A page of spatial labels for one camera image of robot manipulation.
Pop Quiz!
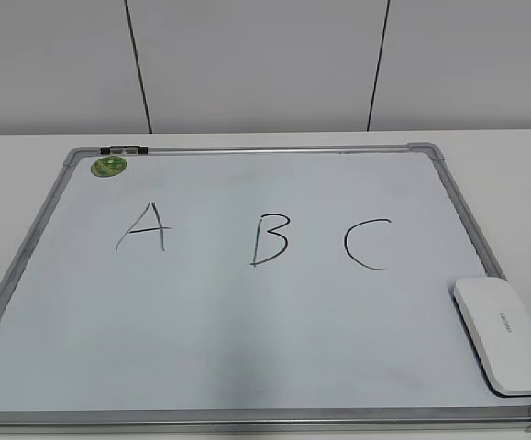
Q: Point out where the white whiteboard eraser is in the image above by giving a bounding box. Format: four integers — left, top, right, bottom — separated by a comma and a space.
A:
453, 277, 531, 397

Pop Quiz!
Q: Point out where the grey framed whiteboard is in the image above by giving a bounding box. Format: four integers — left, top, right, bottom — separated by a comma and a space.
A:
0, 143, 531, 433

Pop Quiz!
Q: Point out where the green round magnet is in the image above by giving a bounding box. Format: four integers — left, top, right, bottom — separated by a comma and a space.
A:
90, 156, 127, 178

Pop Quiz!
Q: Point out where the black and silver frame clip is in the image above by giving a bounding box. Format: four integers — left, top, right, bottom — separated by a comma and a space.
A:
99, 146, 149, 155

